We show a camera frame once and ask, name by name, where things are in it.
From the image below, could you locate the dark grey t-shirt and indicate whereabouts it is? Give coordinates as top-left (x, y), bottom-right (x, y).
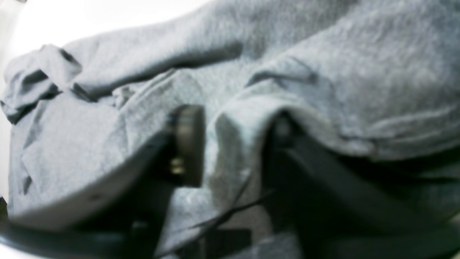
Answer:
top-left (1, 0), bottom-right (459, 254)

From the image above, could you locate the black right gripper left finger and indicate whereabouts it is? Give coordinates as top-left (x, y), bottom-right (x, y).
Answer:
top-left (1, 105), bottom-right (205, 259)

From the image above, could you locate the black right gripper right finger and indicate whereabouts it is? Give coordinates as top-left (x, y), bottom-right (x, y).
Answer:
top-left (262, 113), bottom-right (459, 259)

